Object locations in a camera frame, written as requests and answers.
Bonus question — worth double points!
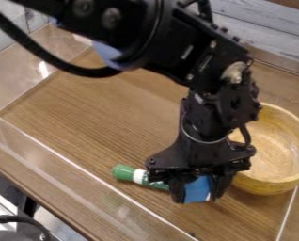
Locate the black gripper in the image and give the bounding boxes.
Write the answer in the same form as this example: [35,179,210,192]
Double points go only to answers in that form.
[145,137,256,203]

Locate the blue rectangular block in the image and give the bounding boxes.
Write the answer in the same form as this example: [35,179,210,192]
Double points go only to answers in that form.
[182,176,210,203]

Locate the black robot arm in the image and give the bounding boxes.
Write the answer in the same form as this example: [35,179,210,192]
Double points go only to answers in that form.
[0,0,262,203]

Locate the brown wooden bowl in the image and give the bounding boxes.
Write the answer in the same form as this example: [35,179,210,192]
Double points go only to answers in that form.
[232,103,299,196]

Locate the green Expo marker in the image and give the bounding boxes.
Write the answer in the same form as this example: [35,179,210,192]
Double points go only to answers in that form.
[111,164,169,191]

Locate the black table leg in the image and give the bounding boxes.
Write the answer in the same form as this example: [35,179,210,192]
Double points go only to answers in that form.
[22,197,37,217]

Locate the clear acrylic tray wall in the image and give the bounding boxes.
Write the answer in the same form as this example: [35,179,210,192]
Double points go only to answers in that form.
[0,45,293,241]

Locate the black cable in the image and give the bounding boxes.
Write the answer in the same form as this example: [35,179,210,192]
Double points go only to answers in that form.
[0,215,50,241]

